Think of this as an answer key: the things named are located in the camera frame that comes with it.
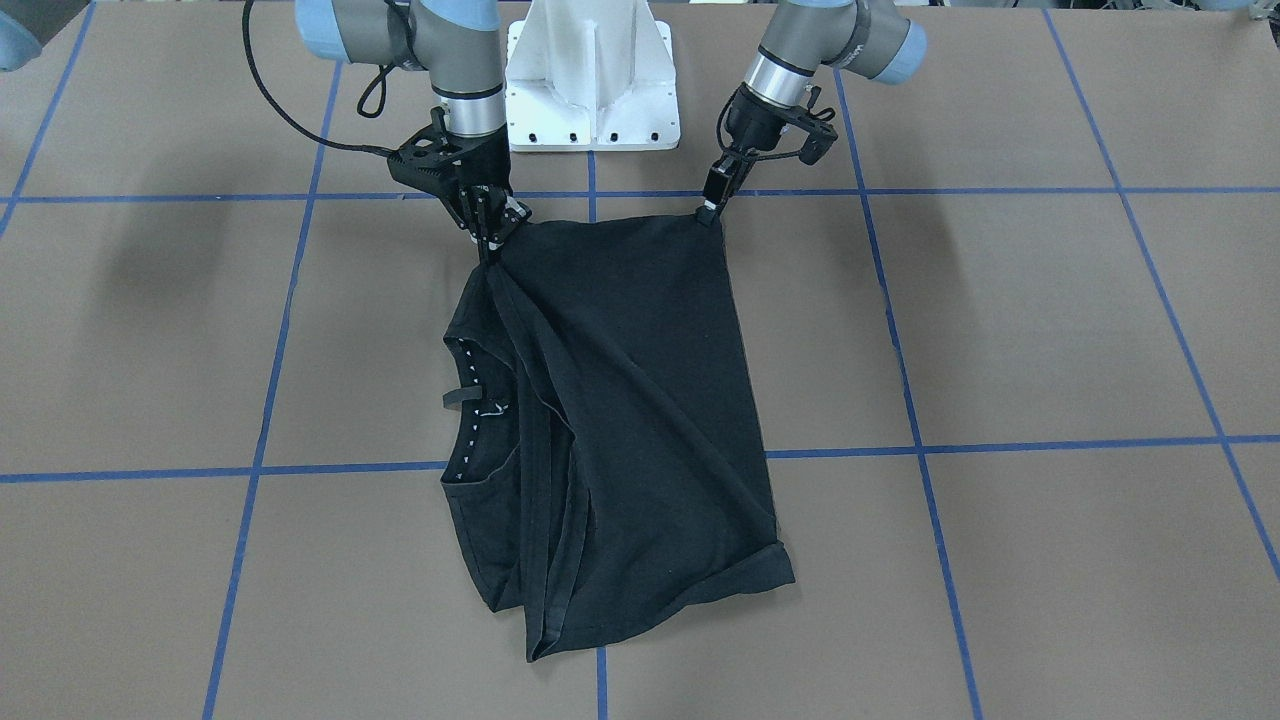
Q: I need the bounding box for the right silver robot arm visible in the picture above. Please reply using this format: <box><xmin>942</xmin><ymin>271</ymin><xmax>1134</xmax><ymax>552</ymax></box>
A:
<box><xmin>239</xmin><ymin>1</ymin><xmax>532</xmax><ymax>265</ymax></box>

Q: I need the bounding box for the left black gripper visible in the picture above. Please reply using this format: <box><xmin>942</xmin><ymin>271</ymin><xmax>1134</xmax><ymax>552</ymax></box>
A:
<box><xmin>696</xmin><ymin>85</ymin><xmax>799</xmax><ymax>223</ymax></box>

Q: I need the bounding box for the black graphic t-shirt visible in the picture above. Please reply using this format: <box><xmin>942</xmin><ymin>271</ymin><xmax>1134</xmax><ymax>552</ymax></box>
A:
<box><xmin>442</xmin><ymin>214</ymin><xmax>795</xmax><ymax>662</ymax></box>

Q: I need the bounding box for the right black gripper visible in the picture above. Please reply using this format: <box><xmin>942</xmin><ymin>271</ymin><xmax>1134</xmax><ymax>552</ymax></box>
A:
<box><xmin>388</xmin><ymin>106</ymin><xmax>532</xmax><ymax>265</ymax></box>

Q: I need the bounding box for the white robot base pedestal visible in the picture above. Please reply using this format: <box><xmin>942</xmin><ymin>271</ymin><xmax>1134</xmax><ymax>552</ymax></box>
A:
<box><xmin>506</xmin><ymin>1</ymin><xmax>681</xmax><ymax>152</ymax></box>

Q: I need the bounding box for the brown paper table cover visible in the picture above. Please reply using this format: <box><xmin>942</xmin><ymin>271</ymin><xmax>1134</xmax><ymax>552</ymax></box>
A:
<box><xmin>0</xmin><ymin>0</ymin><xmax>1280</xmax><ymax>720</ymax></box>

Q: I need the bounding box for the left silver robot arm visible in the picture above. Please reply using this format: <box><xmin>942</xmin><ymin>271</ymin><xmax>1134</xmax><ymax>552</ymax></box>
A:
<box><xmin>696</xmin><ymin>1</ymin><xmax>928</xmax><ymax>227</ymax></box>

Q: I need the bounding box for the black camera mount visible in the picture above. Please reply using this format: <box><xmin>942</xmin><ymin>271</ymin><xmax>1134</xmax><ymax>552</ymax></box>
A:
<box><xmin>792</xmin><ymin>106</ymin><xmax>838</xmax><ymax>167</ymax></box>

